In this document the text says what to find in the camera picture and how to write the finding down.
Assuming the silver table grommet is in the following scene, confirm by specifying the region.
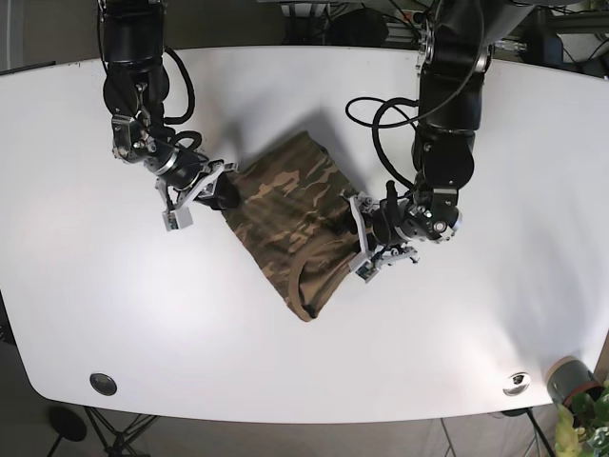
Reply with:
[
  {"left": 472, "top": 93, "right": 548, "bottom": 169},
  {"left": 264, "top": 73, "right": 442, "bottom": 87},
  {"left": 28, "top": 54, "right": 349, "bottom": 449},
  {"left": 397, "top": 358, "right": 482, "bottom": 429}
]
[{"left": 502, "top": 371, "right": 531, "bottom": 397}]

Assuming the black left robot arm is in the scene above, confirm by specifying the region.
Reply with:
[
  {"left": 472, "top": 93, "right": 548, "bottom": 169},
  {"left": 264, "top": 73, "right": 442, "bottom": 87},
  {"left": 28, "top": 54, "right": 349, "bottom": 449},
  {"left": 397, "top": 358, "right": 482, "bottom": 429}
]
[{"left": 349, "top": 1, "right": 523, "bottom": 281}]

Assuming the potted green plant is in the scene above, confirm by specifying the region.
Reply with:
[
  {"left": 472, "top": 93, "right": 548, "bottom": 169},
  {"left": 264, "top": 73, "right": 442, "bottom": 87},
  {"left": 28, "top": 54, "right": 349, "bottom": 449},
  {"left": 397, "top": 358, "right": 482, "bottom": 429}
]
[{"left": 545, "top": 356, "right": 608, "bottom": 457}]

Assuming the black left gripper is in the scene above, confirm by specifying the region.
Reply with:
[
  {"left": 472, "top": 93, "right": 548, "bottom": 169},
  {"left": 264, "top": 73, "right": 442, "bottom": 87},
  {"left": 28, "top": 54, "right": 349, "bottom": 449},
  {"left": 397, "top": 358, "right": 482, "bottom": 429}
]
[{"left": 348, "top": 181, "right": 462, "bottom": 283}]

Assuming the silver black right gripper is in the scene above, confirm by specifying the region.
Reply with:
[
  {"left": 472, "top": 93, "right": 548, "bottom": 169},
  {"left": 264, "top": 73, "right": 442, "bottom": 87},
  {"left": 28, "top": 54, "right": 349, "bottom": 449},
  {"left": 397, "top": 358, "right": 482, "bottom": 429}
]
[{"left": 111, "top": 114, "right": 241, "bottom": 231}]

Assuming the black tripod stand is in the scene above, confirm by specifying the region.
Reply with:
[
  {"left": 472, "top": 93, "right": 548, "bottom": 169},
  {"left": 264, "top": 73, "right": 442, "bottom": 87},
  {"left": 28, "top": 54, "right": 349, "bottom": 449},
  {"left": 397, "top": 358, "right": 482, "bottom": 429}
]
[{"left": 47, "top": 406, "right": 160, "bottom": 456}]

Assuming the black table grommet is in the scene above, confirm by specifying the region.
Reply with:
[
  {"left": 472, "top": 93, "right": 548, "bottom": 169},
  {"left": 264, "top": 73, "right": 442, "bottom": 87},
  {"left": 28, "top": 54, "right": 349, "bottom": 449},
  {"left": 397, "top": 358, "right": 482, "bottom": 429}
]
[{"left": 89, "top": 372, "right": 118, "bottom": 396}]

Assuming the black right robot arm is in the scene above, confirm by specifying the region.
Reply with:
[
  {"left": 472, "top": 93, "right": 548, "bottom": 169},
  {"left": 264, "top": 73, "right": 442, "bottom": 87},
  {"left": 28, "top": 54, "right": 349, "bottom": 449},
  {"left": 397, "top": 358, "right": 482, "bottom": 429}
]
[{"left": 96, "top": 1, "right": 240, "bottom": 230}]

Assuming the camouflage T-shirt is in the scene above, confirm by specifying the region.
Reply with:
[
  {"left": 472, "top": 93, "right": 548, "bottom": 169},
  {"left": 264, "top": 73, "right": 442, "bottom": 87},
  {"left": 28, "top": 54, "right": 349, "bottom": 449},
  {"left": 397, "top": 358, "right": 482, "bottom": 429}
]
[{"left": 223, "top": 131, "right": 361, "bottom": 322}]

